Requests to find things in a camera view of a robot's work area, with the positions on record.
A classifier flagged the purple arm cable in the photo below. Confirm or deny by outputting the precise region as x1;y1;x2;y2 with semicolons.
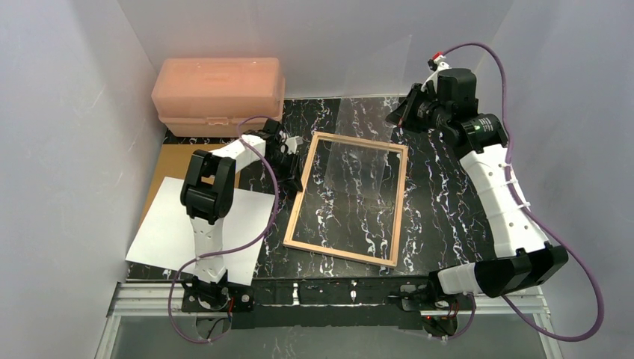
168;115;281;345
431;42;606;344

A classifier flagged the white-backed printed photo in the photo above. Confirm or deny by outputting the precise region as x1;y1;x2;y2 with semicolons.
126;177;274;286

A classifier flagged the light wooden picture frame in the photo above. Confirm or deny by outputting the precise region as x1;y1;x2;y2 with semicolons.
283;132;409;268

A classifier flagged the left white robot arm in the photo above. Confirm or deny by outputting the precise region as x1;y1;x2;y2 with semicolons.
180;117;304;284

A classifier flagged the brown cardboard backing board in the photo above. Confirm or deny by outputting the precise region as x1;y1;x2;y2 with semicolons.
140;144;239;222

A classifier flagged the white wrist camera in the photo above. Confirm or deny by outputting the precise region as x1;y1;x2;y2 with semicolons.
283;136;304;154
425;52;451;90

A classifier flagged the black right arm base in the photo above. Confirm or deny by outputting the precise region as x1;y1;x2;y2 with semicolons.
395;284;473;316

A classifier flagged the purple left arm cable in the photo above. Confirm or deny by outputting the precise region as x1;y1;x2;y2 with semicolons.
168;115;281;345

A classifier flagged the pink plastic storage box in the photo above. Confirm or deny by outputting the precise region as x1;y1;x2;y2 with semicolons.
151;58;286;138

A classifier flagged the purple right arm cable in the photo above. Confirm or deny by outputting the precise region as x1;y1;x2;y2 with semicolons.
431;42;606;344

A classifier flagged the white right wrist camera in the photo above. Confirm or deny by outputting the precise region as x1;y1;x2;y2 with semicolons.
425;52;451;90

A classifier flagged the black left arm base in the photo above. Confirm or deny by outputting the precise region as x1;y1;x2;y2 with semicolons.
181;277;255;313

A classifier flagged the aluminium front rail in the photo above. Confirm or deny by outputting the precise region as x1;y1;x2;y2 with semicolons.
108;279;551;316

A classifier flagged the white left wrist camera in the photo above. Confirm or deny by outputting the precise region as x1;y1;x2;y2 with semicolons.
283;136;304;154

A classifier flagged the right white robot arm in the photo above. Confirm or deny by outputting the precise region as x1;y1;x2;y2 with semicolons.
386;68;569;301

